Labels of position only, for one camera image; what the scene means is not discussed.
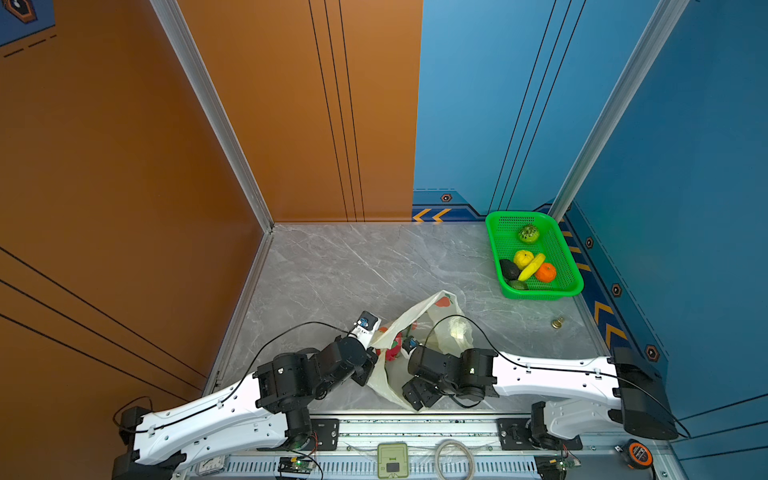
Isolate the orange fruit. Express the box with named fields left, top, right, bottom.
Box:
left=535, top=262, right=557, bottom=283

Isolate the green circuit board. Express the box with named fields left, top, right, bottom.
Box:
left=534, top=456, right=575, bottom=480
left=277, top=456, right=319, bottom=480

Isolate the small white alarm clock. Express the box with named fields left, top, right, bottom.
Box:
left=197, top=455, right=228, bottom=476

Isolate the dark brown avocado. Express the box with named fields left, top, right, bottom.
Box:
left=499, top=259, right=521, bottom=281

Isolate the right green circuit board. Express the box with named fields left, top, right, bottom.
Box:
left=534, top=456, right=575, bottom=480

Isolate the red dragon fruit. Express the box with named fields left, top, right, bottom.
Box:
left=385, top=333, right=403, bottom=362

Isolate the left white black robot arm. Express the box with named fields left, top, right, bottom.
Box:
left=112, top=336, right=378, bottom=479

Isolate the orange black tape measure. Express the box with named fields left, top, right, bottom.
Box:
left=620, top=439, right=653, bottom=470

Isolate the green square device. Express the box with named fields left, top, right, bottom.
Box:
left=377, top=442, right=410, bottom=479

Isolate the yellow lemon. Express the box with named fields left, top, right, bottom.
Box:
left=513, top=250, right=535, bottom=270

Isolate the small dark green fruit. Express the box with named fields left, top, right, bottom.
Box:
left=508, top=280, right=529, bottom=291

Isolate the green plastic mesh basket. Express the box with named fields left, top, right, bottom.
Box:
left=485, top=211, right=584, bottom=301

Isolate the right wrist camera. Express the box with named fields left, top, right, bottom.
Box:
left=401, top=336, right=420, bottom=356

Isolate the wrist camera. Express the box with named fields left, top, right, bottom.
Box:
left=350, top=311, right=381, bottom=349
left=401, top=336, right=420, bottom=356

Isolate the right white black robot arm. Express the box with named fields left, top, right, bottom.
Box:
left=402, top=345, right=684, bottom=449

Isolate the yellow banana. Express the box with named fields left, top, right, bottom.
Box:
left=518, top=253, right=546, bottom=281

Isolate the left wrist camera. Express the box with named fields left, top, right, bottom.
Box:
left=350, top=311, right=381, bottom=349

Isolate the left green circuit board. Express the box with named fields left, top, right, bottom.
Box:
left=277, top=456, right=319, bottom=480

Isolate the yellow translucent plastic bag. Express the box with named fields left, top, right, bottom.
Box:
left=367, top=290, right=473, bottom=412

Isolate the coiled white cable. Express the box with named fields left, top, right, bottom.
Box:
left=434, top=439, right=476, bottom=480

